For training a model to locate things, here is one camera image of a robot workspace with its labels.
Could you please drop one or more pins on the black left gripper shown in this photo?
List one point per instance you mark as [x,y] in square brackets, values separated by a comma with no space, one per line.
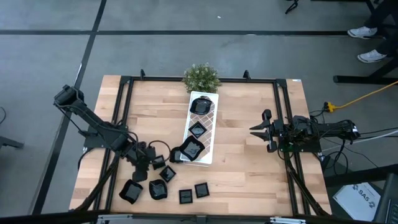
[140,157]

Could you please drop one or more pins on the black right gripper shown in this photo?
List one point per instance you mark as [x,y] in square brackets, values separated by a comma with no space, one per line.
[276,129]

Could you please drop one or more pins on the black small square plate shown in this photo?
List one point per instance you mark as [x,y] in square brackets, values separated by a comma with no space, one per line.
[167,174]
[197,130]
[185,196]
[201,190]
[160,162]

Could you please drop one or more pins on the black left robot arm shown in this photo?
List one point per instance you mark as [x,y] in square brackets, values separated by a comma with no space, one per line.
[93,121]

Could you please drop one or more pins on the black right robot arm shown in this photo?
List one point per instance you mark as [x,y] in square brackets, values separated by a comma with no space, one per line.
[335,129]

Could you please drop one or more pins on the white lattice shelf rack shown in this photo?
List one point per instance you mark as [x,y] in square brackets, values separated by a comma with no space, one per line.
[212,140]

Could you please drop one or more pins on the small green potted plant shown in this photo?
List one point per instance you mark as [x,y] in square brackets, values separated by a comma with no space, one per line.
[202,79]

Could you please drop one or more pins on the person's white sneakers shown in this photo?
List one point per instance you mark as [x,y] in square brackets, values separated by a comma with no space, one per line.
[357,79]

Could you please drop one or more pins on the white printed paper sheet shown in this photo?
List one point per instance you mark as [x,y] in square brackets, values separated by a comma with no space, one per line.
[357,202]

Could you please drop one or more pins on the black horizontal beam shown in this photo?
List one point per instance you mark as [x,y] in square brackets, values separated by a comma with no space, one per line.
[37,217]

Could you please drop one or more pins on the person's foot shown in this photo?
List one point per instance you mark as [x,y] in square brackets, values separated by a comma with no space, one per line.
[361,32]
[370,57]

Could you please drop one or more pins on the grey chair leg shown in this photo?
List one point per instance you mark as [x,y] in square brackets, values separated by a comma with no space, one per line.
[9,141]

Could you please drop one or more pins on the black laptop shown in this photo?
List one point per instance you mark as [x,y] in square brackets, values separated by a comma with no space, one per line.
[388,205]

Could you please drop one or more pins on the person's leg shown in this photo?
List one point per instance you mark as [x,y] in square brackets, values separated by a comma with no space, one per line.
[390,46]
[381,14]

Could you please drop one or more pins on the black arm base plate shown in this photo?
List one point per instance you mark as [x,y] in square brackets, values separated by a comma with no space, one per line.
[311,148]
[90,145]

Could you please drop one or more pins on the silver metal bracket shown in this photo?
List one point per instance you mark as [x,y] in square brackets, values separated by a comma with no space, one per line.
[286,220]
[115,217]

